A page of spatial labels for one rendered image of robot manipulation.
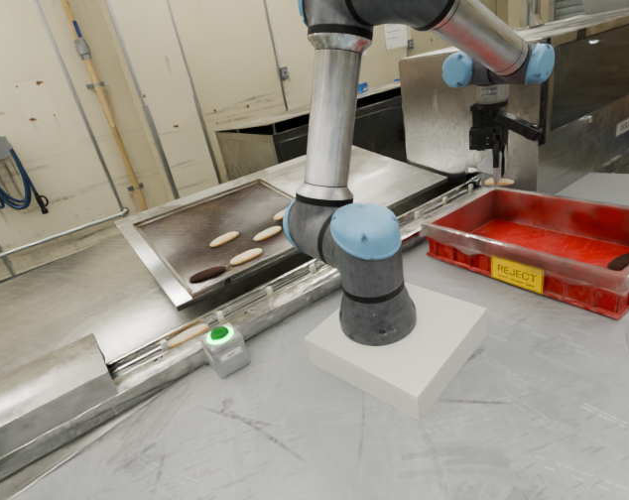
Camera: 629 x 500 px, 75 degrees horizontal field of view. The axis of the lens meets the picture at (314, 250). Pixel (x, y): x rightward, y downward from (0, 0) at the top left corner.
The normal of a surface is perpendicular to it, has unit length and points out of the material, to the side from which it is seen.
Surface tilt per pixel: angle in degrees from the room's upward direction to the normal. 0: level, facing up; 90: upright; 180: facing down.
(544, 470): 0
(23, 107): 90
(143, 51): 90
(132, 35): 90
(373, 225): 11
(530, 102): 90
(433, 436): 0
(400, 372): 4
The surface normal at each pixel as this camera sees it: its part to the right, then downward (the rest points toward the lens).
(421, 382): -0.18, -0.86
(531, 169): -0.80, 0.39
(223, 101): 0.58, 0.25
